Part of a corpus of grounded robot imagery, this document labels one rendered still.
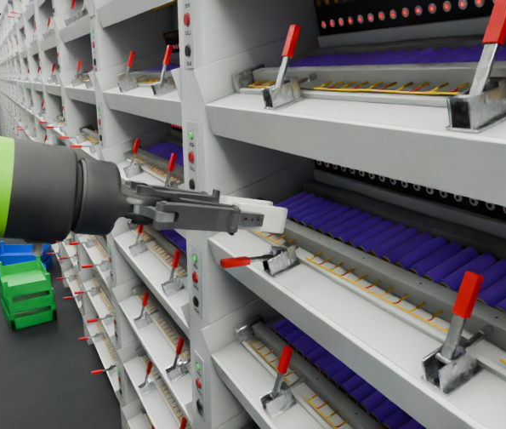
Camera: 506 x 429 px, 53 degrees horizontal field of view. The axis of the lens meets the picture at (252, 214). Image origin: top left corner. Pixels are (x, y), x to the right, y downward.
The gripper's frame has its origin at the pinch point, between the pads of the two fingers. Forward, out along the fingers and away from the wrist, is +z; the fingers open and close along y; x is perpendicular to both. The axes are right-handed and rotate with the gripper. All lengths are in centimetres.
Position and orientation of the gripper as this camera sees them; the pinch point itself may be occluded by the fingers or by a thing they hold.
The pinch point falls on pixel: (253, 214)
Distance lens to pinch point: 59.6
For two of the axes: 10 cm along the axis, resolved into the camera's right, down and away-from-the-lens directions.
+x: 2.0, -9.7, -1.6
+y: 4.6, 2.3, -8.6
